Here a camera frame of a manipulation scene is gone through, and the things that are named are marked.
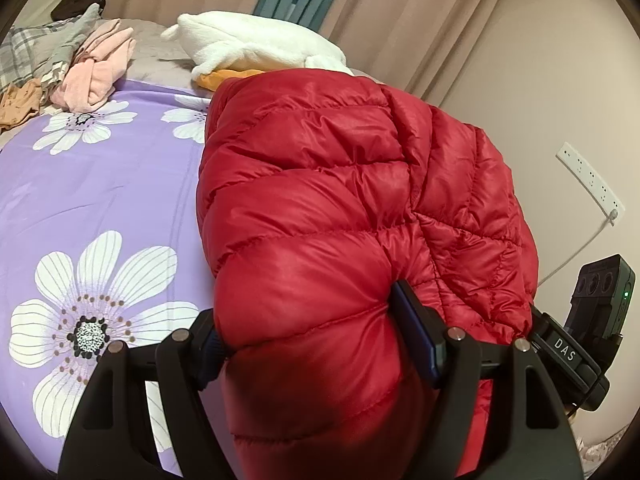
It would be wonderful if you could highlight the beige curtain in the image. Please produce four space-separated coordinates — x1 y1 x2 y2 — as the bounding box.
97 0 531 111

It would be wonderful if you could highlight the purple floral bed sheet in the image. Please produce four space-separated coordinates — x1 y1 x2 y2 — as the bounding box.
0 79 236 480

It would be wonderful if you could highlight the black garment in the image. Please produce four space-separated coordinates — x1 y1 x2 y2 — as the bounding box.
50 0 107 20

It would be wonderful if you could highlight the pink garment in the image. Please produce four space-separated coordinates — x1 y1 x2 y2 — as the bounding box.
52 18 137 112

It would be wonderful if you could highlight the grey bed sheet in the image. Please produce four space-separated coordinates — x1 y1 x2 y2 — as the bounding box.
117 19 201 96

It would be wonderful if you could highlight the white power cable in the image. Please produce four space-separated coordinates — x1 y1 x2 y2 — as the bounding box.
539 212 618 286

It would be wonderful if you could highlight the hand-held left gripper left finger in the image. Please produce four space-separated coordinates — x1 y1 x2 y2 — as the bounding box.
57 309 236 480

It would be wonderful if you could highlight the grey plaid garment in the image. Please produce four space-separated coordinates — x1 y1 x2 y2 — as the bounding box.
0 2 103 96

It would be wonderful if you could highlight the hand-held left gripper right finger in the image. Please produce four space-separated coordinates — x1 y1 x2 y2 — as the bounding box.
389 280 585 480

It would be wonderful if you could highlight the orange garment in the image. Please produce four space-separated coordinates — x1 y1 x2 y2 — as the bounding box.
195 69 266 93

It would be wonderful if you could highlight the tan brown garment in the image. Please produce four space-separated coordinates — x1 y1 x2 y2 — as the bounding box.
0 79 46 133

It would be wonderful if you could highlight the red down jacket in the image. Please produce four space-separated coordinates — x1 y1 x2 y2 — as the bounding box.
196 67 540 480

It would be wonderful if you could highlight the white plush toy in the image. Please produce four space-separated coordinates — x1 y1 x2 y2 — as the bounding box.
160 10 353 81

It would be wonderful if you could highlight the white power strip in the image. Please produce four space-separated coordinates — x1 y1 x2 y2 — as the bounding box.
556 141 627 227

